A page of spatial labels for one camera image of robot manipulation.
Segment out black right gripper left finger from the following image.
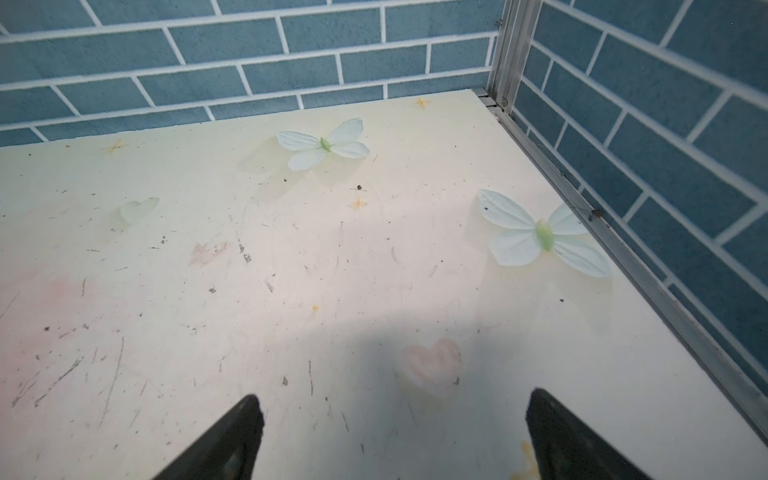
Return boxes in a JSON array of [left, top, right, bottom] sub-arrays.
[[155, 394, 265, 480]]

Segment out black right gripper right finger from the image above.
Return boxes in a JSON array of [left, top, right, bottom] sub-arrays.
[[526, 388, 650, 480]]

